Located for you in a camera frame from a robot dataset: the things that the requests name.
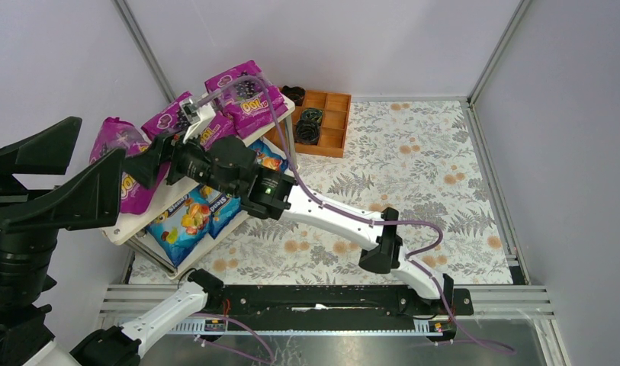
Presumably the purple candy bag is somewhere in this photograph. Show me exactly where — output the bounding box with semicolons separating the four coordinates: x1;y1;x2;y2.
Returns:
141;91;237;150
204;60;288;138
89;117;169;215

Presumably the blue candy bag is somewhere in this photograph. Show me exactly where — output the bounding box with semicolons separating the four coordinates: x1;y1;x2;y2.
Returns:
249;140;288;172
200;186;241;239
146;187;210;266

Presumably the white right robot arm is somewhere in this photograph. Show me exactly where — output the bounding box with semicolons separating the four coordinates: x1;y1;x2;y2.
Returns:
123;133;453;300

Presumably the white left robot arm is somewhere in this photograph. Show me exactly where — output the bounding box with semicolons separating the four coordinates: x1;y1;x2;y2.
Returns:
0;117;208;365

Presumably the white wooden two-tier shelf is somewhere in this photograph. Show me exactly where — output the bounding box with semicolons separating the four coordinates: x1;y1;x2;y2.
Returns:
101;93;299;281

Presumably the black coiled item bottom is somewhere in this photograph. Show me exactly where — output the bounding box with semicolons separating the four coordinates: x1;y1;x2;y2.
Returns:
294;120;320;145

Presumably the black coiled item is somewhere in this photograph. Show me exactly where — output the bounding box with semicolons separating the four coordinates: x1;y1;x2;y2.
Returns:
281;85;306;107
294;120;320;145
299;108;324;126

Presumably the black coiled item top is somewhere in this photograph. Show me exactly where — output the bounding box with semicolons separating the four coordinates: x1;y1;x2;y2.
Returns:
281;85;306;107

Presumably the black coiled item middle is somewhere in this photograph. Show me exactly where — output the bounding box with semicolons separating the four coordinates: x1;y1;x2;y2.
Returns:
299;108;324;126

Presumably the orange wooden compartment tray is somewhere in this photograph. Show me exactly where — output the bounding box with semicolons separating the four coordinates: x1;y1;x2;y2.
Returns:
280;86;352;158

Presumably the floral patterned table mat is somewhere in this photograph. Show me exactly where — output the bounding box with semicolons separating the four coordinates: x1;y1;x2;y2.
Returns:
128;100;512;287

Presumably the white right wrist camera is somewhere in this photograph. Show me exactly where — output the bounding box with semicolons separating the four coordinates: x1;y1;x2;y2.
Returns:
179;98;216;143

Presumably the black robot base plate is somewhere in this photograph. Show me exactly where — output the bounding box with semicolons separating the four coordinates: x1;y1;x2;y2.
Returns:
198;285;450;326

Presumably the slotted cable duct rail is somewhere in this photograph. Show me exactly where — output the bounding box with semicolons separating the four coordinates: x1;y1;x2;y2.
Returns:
169;316;455;340

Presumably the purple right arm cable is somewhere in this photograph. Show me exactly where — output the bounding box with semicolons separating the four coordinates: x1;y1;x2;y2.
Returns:
195;72;516;357

